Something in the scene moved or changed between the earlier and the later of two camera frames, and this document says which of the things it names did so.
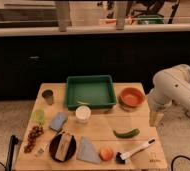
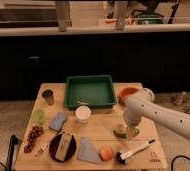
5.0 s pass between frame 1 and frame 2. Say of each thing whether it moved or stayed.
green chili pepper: stayed
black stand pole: stayed
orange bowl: stayed
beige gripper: moved
